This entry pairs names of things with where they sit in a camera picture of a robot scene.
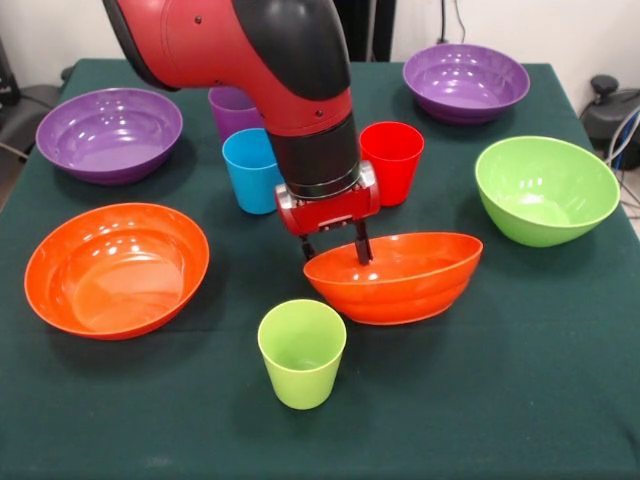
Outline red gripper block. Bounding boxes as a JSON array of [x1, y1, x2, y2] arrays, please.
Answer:
[[273, 160, 382, 266]]

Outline orange plastic bowl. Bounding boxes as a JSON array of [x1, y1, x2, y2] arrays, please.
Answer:
[[302, 230, 485, 326], [23, 202, 211, 342]]

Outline green plastic cup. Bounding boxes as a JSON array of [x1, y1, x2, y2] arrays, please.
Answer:
[[257, 298, 348, 411]]

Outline red plastic cup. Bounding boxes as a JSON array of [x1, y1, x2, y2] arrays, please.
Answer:
[[358, 121, 426, 208]]

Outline blue plastic cup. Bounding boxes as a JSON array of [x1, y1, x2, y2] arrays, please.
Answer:
[[221, 127, 286, 216]]

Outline purple plastic cup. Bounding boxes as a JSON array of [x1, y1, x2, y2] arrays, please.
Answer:
[[207, 86, 266, 144]]

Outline dark green tablecloth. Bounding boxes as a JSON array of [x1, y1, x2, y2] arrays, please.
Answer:
[[0, 58, 640, 480]]

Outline purple plastic bowl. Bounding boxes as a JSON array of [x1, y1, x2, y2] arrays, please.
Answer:
[[402, 43, 532, 126], [34, 87, 185, 187]]

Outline green plastic bowl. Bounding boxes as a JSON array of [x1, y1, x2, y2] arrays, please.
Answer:
[[474, 135, 622, 249]]

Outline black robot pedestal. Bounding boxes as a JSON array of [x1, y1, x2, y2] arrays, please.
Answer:
[[332, 0, 396, 63]]

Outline black wall cable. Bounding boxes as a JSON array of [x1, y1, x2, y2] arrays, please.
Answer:
[[438, 0, 467, 45]]

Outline tangle of cables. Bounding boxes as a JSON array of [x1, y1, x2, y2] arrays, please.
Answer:
[[604, 109, 640, 174]]

